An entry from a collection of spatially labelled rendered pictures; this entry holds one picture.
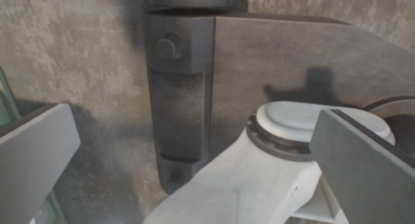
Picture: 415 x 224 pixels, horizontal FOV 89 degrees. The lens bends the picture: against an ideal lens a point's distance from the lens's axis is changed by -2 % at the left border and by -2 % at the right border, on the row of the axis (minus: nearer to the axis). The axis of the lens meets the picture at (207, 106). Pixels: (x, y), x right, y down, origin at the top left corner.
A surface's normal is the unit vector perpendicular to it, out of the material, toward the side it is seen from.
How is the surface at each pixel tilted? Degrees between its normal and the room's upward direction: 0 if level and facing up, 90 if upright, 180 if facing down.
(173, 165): 0
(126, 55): 0
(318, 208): 90
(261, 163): 90
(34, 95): 0
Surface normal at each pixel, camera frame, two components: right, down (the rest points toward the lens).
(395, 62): -0.18, 0.47
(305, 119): 0.04, -0.88
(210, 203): 0.11, -0.99
